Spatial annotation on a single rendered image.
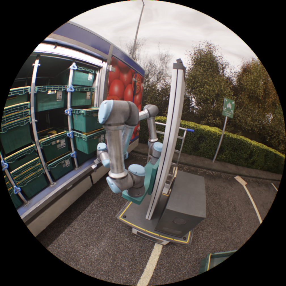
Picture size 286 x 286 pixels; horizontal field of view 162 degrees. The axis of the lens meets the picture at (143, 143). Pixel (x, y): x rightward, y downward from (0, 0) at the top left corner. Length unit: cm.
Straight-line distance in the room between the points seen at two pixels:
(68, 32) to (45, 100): 73
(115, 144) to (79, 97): 102
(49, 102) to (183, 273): 242
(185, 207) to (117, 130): 74
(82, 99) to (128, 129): 97
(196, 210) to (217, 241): 118
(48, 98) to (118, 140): 93
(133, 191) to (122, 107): 55
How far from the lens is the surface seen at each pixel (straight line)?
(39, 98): 118
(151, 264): 152
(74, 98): 137
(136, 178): 65
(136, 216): 132
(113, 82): 166
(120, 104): 50
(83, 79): 147
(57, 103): 125
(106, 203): 182
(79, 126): 124
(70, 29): 136
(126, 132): 63
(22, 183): 132
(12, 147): 119
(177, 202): 87
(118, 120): 48
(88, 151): 126
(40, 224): 151
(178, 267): 161
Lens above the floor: 150
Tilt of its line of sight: 22 degrees down
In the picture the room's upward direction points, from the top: 6 degrees clockwise
